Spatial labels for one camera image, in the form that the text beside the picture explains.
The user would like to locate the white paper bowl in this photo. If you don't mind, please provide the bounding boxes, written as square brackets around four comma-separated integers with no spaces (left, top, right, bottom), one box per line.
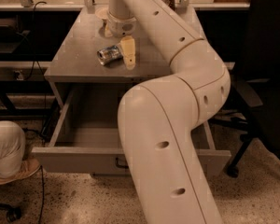
[95,7,108,22]

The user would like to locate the black cable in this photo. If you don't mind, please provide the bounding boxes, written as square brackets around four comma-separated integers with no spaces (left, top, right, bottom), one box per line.
[20,1,59,224]

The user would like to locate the tan shoe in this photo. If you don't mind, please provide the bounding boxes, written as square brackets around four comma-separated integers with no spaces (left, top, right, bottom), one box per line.
[0,159,40,185]

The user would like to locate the black chair caster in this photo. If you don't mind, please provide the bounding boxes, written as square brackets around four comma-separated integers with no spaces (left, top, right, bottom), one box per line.
[0,203,21,223]

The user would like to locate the silver redbull can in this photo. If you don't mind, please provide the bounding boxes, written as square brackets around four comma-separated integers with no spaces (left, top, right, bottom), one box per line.
[97,45,122,66]

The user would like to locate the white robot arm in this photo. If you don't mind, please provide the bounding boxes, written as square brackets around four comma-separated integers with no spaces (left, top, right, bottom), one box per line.
[109,0,231,224]

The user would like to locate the person leg beige trousers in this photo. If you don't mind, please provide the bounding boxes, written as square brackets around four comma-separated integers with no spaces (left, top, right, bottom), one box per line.
[0,121,26,166]

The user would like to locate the grey drawer cabinet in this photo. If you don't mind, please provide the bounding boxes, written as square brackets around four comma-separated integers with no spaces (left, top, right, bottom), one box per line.
[44,5,224,110]

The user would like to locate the open grey top drawer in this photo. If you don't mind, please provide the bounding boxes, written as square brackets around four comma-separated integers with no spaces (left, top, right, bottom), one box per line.
[33,82,231,176]

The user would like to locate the black drawer handle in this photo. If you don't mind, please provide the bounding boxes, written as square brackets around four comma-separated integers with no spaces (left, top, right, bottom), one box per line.
[115,158,129,169]

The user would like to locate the black office chair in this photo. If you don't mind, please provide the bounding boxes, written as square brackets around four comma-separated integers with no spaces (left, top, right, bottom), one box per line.
[210,0,280,177]

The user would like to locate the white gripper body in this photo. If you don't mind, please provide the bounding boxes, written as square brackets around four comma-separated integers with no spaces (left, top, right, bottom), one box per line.
[107,12,136,37]

